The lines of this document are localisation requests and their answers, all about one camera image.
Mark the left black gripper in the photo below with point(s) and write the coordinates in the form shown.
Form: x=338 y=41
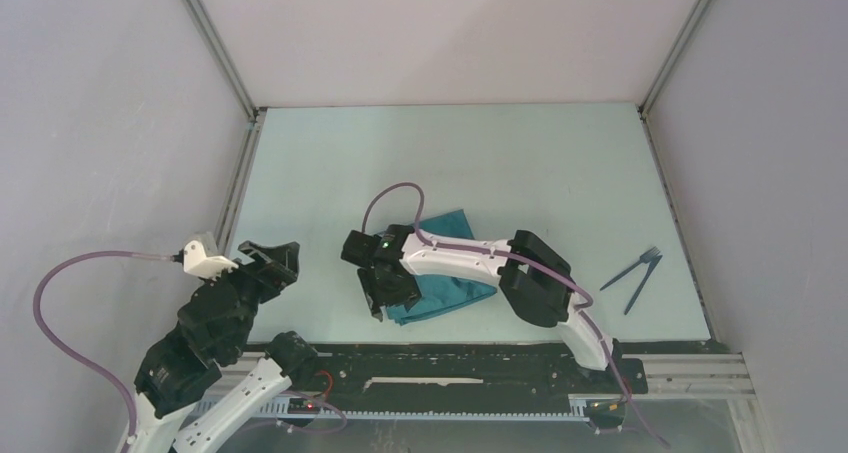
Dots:
x=279 y=262

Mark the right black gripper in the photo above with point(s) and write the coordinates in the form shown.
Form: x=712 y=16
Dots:
x=409 y=294

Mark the teal satin napkin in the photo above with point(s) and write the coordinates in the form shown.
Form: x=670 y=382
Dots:
x=440 y=294

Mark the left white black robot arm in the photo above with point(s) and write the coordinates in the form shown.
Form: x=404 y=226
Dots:
x=212 y=332

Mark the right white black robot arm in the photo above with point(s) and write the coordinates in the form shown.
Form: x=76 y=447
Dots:
x=535 y=280

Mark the small black circuit board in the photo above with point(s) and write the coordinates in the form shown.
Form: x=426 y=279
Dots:
x=298 y=406

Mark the blue plastic fork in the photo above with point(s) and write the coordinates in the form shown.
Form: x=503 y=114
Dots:
x=645 y=258

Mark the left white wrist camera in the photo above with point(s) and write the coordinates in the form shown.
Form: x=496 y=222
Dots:
x=201 y=258

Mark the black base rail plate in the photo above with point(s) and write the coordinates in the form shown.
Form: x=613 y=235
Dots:
x=486 y=379

